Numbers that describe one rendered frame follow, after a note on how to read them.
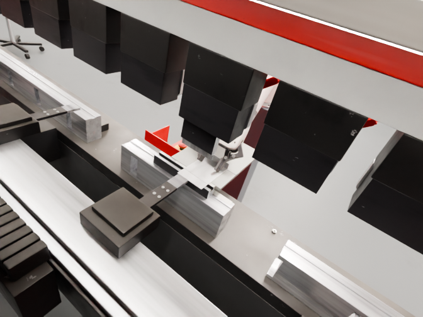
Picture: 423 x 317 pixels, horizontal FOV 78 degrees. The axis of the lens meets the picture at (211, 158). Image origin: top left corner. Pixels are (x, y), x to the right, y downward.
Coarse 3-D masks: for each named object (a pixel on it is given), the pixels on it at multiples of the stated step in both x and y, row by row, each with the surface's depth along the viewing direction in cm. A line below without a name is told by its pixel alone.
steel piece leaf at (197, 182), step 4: (180, 172) 72; (184, 172) 72; (188, 172) 72; (184, 176) 71; (188, 176) 71; (192, 176) 71; (188, 180) 70; (192, 180) 70; (196, 180) 71; (200, 180) 71; (196, 184) 69; (200, 184) 70; (204, 184) 70; (200, 188) 68
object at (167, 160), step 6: (156, 156) 75; (162, 156) 77; (168, 156) 77; (156, 162) 77; (162, 162) 75; (168, 162) 74; (174, 162) 75; (162, 168) 76; (168, 168) 74; (174, 168) 73; (180, 168) 75; (174, 174) 74; (192, 186) 72; (210, 186) 71; (198, 192) 71; (204, 192) 70; (210, 192) 70
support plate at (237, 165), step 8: (184, 152) 80; (192, 152) 81; (216, 152) 84; (224, 152) 85; (248, 152) 88; (184, 160) 77; (192, 160) 77; (232, 160) 82; (240, 160) 83; (248, 160) 84; (232, 168) 79; (240, 168) 80; (224, 176) 75; (232, 176) 76; (216, 184) 71; (224, 184) 72
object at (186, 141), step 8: (184, 120) 64; (184, 128) 65; (192, 128) 64; (200, 128) 63; (184, 136) 67; (192, 136) 65; (200, 136) 64; (208, 136) 62; (184, 144) 69; (192, 144) 67; (200, 144) 65; (208, 144) 63; (216, 144) 63; (200, 152) 67; (208, 152) 64
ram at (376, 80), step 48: (96, 0) 61; (144, 0) 54; (192, 0) 48; (240, 0) 43; (240, 48) 46; (288, 48) 42; (336, 48) 38; (384, 48) 35; (336, 96) 40; (384, 96) 37
